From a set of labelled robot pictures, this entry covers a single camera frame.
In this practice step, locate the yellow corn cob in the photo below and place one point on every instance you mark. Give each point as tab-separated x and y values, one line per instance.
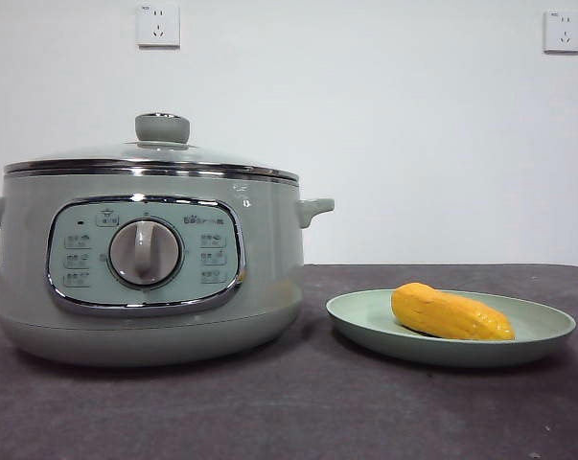
449	314

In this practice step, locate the white wall socket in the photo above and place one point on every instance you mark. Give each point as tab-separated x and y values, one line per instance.
563	31
158	26

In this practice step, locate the pale green round plate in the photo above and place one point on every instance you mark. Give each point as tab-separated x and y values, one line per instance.
365	316

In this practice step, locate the pale green electric steamer pot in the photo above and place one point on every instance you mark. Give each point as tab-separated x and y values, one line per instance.
264	249

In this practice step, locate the glass lid with green knob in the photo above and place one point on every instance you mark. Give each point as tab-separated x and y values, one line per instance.
162	128

